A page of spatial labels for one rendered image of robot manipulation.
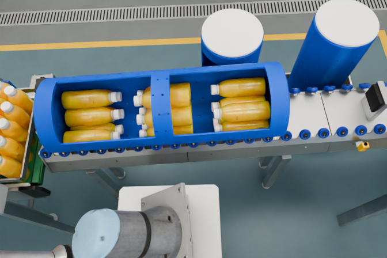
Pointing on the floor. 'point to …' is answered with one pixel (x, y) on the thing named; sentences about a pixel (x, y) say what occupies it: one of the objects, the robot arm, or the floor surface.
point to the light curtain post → (364, 211)
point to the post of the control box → (10, 211)
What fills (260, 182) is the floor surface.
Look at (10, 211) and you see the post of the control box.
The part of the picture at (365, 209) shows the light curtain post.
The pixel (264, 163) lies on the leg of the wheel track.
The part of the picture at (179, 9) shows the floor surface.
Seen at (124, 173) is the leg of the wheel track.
